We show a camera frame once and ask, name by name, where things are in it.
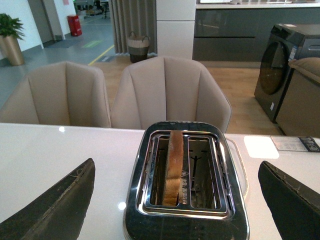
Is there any green potted plant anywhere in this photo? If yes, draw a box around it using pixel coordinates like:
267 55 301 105
0 13 25 40

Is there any white pillar cabinet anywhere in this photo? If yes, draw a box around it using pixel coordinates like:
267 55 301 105
156 0 197 59

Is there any beige left chair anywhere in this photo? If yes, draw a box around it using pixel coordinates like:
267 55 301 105
0 61 111 128

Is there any beige right chair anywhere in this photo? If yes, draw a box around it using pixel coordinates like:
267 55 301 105
110 56 232 133

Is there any gold plant pot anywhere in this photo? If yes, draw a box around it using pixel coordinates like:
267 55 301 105
0 35 25 66

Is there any red bin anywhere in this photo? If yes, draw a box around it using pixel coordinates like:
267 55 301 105
67 15 82 37

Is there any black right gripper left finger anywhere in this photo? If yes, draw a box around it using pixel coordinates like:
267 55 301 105
0 158 96 240

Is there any dark grey washing machine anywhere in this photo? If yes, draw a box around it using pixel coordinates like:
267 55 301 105
254 23 320 123

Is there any black white label sticker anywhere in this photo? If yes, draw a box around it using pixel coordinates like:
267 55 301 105
271 136 320 153

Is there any brown bread slice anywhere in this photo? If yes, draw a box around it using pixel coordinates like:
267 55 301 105
162 130 184 207

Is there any beige chair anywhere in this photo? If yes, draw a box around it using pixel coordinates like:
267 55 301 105
0 61 111 128
110 56 232 133

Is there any white toaster power cord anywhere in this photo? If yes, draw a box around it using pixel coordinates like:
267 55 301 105
226 137 250 201

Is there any dark grey kitchen cabinet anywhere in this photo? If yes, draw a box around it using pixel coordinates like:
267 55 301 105
192 3 320 62

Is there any white chrome toaster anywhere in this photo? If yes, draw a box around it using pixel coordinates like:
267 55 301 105
123 121 250 240

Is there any grey curtain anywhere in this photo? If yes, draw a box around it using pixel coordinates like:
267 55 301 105
108 0 157 54

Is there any woven laundry basket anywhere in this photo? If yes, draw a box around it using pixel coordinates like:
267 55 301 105
127 31 150 63

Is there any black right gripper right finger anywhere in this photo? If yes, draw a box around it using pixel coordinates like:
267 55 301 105
258 161 320 240

